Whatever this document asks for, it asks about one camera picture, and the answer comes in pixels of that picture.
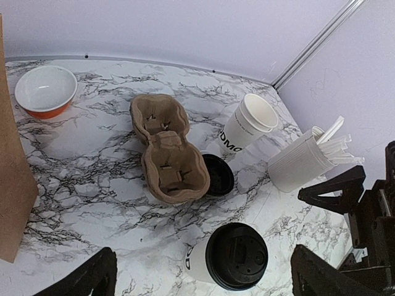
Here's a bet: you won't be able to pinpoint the right aluminium corner post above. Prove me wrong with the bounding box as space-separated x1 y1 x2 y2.
271 0 365 90

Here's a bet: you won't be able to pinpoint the orange white bowl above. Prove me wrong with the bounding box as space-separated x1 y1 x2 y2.
15 65 78 119

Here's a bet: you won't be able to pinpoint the black plastic cup lid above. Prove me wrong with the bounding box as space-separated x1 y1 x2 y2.
205 222 269 292

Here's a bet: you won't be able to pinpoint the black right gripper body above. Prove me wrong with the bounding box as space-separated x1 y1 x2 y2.
338 143 394 295

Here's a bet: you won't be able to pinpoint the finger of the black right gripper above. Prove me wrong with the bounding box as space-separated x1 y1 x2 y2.
297 165 366 214

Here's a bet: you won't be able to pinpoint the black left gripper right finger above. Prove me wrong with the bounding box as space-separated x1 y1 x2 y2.
291 244 389 295

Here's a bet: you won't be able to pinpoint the brown paper takeout bag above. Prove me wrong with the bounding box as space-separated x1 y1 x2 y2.
0 14 40 265

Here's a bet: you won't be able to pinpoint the white utensil holder cup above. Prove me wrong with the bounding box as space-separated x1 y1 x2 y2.
267 126 335 193

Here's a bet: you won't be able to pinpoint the white plastic stirrers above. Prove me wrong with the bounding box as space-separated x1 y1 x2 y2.
313 116 365 165

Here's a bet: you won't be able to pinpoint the white paper coffee cup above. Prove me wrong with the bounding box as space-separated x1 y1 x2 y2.
183 222 269 292

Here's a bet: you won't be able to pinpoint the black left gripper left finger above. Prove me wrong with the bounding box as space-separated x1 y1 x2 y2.
37 247 117 296

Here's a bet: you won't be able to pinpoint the brown cardboard cup carrier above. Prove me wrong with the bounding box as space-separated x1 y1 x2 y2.
130 94 210 204

